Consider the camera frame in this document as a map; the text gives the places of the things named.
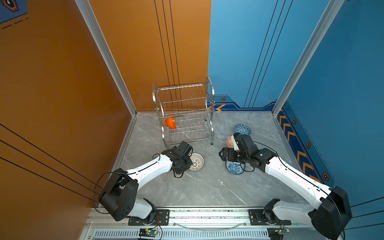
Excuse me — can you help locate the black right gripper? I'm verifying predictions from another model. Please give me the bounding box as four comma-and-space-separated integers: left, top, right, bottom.
217, 147, 250, 164

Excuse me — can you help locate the white brown patterned bowl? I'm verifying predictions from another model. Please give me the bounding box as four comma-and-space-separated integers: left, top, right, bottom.
189, 153, 205, 172

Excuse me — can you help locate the orange plastic bowl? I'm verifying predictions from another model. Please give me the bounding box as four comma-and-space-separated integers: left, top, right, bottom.
165, 114, 177, 129

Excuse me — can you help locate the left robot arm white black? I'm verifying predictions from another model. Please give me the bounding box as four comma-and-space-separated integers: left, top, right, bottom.
98, 142, 193, 223

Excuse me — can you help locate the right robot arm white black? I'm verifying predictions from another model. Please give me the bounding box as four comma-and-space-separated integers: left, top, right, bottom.
219, 148, 352, 240

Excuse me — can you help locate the steel two-tier dish rack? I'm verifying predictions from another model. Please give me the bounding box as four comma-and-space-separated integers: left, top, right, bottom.
152, 77, 215, 146

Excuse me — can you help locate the red patterned ceramic bowl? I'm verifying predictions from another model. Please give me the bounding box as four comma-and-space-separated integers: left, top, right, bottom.
226, 135, 237, 149

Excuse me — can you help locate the blue white floral bowl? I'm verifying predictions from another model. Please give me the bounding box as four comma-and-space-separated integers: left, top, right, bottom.
226, 161, 246, 175

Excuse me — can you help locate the dark blue patterned bowl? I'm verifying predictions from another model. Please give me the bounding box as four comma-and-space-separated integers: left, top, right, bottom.
235, 124, 252, 135

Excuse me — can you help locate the green circuit board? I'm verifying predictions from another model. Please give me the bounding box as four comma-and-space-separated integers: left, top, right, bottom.
139, 229, 159, 240

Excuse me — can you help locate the small right circuit board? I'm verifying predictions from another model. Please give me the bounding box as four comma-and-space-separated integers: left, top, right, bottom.
275, 228, 290, 236

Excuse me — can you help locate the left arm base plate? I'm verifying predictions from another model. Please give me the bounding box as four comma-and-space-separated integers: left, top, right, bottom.
128, 209, 170, 226

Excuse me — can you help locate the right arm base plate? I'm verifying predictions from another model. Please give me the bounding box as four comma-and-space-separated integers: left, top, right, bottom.
248, 209, 292, 226

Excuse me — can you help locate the aluminium front rail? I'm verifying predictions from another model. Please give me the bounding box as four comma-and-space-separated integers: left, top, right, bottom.
80, 206, 325, 240

